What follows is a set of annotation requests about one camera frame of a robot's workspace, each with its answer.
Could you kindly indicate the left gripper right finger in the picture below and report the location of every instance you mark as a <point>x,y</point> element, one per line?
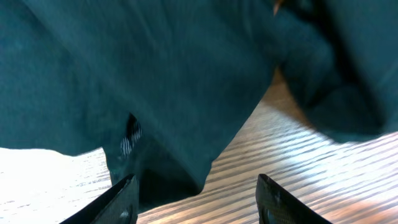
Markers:
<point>277,206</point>

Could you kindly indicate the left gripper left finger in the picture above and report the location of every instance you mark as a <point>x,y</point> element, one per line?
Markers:
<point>118,205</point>

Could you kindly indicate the black shorts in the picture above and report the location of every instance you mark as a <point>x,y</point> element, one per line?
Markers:
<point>164,86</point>

